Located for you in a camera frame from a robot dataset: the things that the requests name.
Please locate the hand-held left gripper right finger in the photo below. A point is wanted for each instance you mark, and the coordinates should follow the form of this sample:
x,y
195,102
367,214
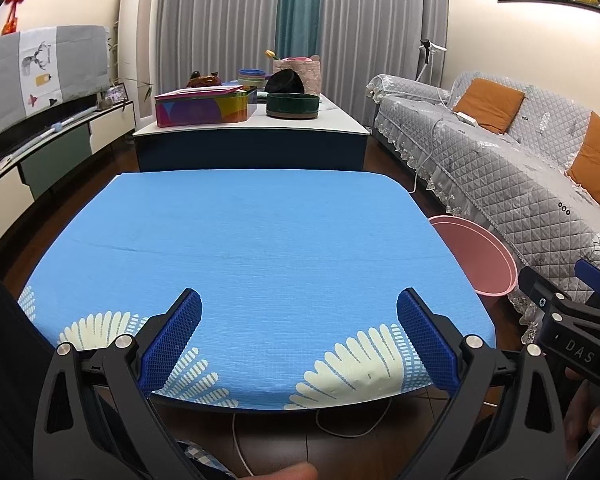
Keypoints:
x,y
425,340

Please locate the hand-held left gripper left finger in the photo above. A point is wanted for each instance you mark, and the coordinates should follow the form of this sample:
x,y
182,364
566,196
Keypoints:
x,y
175,340

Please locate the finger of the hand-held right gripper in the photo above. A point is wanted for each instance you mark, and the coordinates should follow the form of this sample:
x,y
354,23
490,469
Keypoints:
x,y
542,295
597,277

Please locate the pink plastic basin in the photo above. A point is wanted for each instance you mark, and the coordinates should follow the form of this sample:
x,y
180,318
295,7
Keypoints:
x,y
472,255

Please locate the person's right hand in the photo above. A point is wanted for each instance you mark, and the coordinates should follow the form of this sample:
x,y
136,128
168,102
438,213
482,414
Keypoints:
x,y
592,405

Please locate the blue printed tablecloth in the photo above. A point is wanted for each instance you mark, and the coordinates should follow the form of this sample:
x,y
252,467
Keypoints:
x,y
260,260

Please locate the grey quilted sofa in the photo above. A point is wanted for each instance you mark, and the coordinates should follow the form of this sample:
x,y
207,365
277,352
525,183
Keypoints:
x,y
505,180

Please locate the blue checked cloth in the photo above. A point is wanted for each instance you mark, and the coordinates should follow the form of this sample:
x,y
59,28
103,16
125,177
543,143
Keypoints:
x,y
205,457

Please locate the white power strip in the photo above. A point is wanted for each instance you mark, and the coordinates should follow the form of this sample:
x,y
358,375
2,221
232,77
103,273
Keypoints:
x,y
467,118

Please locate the white-topped coffee table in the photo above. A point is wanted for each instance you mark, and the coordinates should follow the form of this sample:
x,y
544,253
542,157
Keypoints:
x,y
250,150

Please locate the television cabinet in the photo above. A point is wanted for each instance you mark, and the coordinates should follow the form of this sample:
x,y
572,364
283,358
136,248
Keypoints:
x,y
55,160

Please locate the colourful tin box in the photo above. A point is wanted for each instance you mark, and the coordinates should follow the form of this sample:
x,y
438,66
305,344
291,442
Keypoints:
x,y
200,110

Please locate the white pole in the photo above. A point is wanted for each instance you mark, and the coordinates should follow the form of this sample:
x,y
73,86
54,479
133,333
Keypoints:
x,y
55,127

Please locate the thin green plant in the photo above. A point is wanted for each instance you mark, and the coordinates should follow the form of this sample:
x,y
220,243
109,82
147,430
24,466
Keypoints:
x,y
142,86

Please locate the brown teapot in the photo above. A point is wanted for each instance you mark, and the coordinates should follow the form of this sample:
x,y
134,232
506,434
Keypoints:
x,y
204,80

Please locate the dark green round container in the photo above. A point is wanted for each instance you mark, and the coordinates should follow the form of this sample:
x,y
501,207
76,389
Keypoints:
x,y
292,106

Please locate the white floor lamp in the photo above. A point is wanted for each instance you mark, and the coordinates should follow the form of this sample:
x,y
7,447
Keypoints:
x,y
430,49

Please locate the stack of coloured bowls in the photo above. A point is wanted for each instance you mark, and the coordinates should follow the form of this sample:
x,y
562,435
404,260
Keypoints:
x,y
251,80

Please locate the black hat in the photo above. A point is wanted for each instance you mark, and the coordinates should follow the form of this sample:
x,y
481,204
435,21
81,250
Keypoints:
x,y
284,81

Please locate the pink quilted basket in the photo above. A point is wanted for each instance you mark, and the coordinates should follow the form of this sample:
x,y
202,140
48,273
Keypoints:
x,y
310,75

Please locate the grey covered television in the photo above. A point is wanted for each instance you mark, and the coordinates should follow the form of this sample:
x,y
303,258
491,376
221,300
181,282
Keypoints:
x,y
75,65

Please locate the white standing air conditioner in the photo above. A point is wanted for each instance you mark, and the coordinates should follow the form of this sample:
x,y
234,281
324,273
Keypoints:
x,y
139,35

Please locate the grey curtain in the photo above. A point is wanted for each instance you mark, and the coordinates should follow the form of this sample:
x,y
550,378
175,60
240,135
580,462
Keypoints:
x,y
380,25
215,20

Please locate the teal curtain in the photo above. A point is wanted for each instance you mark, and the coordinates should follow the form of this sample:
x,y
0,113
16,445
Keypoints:
x,y
297,5

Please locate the small photo frame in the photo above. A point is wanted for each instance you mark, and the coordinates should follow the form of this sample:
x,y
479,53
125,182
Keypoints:
x,y
115,92

